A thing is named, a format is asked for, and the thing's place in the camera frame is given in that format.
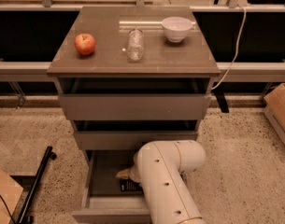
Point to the cardboard box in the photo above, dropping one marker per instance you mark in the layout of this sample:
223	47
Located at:
275	110
10	193

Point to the cardboard box right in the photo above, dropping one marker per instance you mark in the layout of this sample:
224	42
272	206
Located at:
275	110

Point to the grey drawer cabinet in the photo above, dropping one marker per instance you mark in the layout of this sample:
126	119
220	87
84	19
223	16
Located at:
122	83

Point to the grey middle drawer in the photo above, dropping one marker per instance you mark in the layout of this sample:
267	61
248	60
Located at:
131	134

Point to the grey drawer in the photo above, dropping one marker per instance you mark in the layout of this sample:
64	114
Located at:
134	106
103	200
131	134

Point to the red apple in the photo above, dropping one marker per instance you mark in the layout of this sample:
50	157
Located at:
84	44

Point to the cardboard box left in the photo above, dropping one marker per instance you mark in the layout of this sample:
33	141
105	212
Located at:
10	193

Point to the grey bottom drawer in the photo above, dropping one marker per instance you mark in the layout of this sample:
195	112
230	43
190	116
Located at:
103	200

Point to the grey top drawer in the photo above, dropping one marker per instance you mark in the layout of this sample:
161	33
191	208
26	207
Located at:
134	106

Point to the white bowl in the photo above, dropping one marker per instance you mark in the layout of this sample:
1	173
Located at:
176	28

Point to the black bracket under rail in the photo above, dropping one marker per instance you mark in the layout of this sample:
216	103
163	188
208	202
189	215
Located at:
220	96

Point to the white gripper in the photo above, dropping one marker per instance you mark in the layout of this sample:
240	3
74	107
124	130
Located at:
133	174

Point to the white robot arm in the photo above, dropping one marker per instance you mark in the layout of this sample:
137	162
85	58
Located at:
158	167

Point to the black metal pole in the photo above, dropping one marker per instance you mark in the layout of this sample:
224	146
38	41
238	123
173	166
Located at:
23	215

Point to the clear plastic bottle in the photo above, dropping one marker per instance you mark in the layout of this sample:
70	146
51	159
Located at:
135	45

